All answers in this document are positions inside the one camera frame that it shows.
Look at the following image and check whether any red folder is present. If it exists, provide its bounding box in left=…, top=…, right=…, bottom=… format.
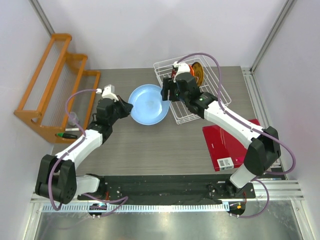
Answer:
left=202, top=125, right=247, bottom=172

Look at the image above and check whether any light blue plate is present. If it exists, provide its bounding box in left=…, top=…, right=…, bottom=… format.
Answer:
left=128, top=84, right=170, bottom=126

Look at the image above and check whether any clear plastic cup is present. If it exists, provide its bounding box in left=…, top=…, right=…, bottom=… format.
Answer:
left=67, top=111, right=80, bottom=127

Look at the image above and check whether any green black marker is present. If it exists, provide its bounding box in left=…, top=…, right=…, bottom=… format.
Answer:
left=56, top=132, right=78, bottom=140

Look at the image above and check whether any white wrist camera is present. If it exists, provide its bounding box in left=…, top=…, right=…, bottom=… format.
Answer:
left=172, top=61, right=191, bottom=80
left=95, top=84, right=119, bottom=102

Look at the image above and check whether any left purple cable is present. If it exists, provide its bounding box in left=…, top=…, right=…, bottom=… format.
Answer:
left=48, top=88, right=130, bottom=217

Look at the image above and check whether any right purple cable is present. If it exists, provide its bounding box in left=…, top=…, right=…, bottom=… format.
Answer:
left=174, top=51, right=297, bottom=220

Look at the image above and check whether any yellow patterned plate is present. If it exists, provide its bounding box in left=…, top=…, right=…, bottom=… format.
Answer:
left=191, top=62, right=205, bottom=87

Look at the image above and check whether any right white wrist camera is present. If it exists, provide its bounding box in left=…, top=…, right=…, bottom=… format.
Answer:
left=172, top=61, right=191, bottom=80

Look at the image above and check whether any orange wooden rack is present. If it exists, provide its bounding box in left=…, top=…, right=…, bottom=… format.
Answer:
left=14, top=33, right=101, bottom=144

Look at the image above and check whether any orange plate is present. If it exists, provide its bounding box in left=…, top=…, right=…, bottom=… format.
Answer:
left=188, top=64, right=195, bottom=76

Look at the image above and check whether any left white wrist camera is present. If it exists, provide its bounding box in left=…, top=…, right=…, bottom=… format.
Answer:
left=95, top=84, right=119, bottom=102

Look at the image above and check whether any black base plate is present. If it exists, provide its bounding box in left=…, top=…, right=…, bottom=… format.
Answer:
left=93, top=174, right=256, bottom=206

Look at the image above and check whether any white wire dish rack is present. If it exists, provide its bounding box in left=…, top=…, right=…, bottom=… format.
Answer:
left=153, top=55, right=232, bottom=125

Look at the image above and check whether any slotted metal rail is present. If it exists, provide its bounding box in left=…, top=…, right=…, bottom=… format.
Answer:
left=41, top=202, right=231, bottom=213

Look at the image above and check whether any red floral plate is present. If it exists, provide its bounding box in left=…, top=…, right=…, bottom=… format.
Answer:
left=171, top=69, right=177, bottom=79

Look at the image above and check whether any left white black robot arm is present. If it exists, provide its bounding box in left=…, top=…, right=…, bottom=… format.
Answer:
left=35, top=97, right=133, bottom=205

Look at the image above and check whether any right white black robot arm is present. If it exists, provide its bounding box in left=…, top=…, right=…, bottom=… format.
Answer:
left=161, top=72, right=281, bottom=198

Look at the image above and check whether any purple cable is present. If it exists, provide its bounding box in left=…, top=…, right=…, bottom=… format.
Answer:
left=48, top=88, right=130, bottom=217
left=174, top=51, right=297, bottom=220

